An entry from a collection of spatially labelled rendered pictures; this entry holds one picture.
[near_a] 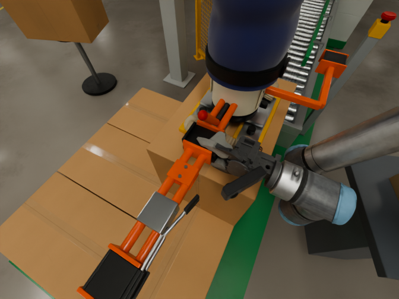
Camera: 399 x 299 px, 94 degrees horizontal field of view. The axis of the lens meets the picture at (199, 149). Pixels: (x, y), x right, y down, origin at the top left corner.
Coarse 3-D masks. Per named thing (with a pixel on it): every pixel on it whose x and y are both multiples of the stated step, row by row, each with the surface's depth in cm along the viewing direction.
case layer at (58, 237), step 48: (144, 96) 138; (96, 144) 115; (144, 144) 115; (48, 192) 99; (96, 192) 99; (144, 192) 99; (0, 240) 86; (48, 240) 86; (96, 240) 86; (144, 240) 86; (192, 240) 86; (48, 288) 77; (144, 288) 77; (192, 288) 77
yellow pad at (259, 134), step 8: (264, 104) 70; (272, 104) 74; (272, 112) 72; (240, 128) 68; (248, 128) 64; (256, 128) 67; (264, 128) 68; (240, 136) 65; (256, 136) 65; (264, 136) 67
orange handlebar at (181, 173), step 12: (324, 84) 63; (276, 96) 62; (288, 96) 60; (300, 96) 60; (324, 96) 60; (216, 108) 57; (312, 108) 59; (228, 120) 55; (204, 156) 48; (180, 168) 45; (192, 168) 45; (168, 180) 44; (180, 180) 44; (192, 180) 45; (180, 192) 43; (132, 228) 39; (132, 240) 37; (156, 240) 38; (144, 252) 36
